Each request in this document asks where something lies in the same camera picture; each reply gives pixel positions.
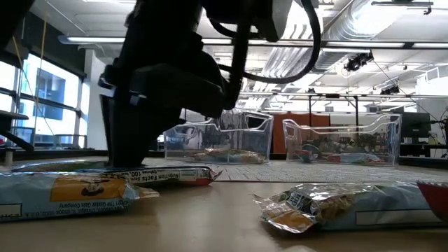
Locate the green granola bar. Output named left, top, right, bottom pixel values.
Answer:
left=11, top=160, right=111, bottom=174

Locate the yellow hanging cable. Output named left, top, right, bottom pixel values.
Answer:
left=11, top=9, right=49, bottom=148

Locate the orange partition panel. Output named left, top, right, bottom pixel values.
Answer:
left=272, top=113, right=331, bottom=155

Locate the black table bracket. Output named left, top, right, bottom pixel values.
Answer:
left=0, top=109, right=36, bottom=152

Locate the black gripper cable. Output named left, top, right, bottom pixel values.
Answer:
left=209, top=0, right=321, bottom=85

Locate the grey woven table mat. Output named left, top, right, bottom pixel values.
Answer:
left=143, top=160, right=448, bottom=183

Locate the black computer monitor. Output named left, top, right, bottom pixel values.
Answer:
left=401, top=111, right=432, bottom=139

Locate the clear plastic bin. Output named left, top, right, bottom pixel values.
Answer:
left=282, top=113, right=403, bottom=167
left=163, top=108, right=274, bottom=165

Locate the light blue orange-label granola bar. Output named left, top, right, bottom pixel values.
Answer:
left=0, top=170, right=161, bottom=223

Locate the light blue clear-end granola bar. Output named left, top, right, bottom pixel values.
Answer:
left=252, top=181, right=448, bottom=235

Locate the white nutrition-facts granola bar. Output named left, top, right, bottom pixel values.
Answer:
left=104, top=165, right=224, bottom=187

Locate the clear brown granola bar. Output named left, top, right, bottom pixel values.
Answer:
left=190, top=147, right=267, bottom=165

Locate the white short post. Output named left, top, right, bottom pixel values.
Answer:
left=3, top=148, right=15, bottom=167

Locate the red granola bar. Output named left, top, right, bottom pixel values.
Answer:
left=416, top=181, right=448, bottom=224

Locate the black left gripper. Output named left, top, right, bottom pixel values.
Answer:
left=99, top=51, right=225, bottom=168

